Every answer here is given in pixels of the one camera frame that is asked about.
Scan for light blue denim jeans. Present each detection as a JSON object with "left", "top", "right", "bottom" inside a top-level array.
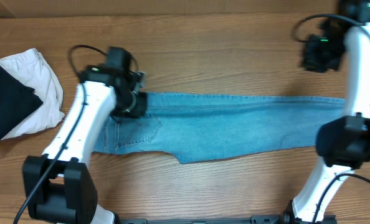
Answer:
[{"left": 94, "top": 93, "right": 344, "bottom": 164}]

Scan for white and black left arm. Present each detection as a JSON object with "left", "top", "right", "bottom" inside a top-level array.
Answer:
[{"left": 13, "top": 47, "right": 147, "bottom": 224}]

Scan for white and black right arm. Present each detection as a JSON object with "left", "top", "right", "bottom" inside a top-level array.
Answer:
[{"left": 251, "top": 1, "right": 370, "bottom": 223}]

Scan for folded white garment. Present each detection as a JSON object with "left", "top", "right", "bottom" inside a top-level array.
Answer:
[{"left": 0, "top": 48, "right": 64, "bottom": 140}]

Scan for folded black garment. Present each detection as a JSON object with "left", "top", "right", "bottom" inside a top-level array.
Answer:
[{"left": 0, "top": 66, "right": 43, "bottom": 140}]

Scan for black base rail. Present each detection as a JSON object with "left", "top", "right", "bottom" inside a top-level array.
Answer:
[{"left": 120, "top": 215, "right": 281, "bottom": 224}]

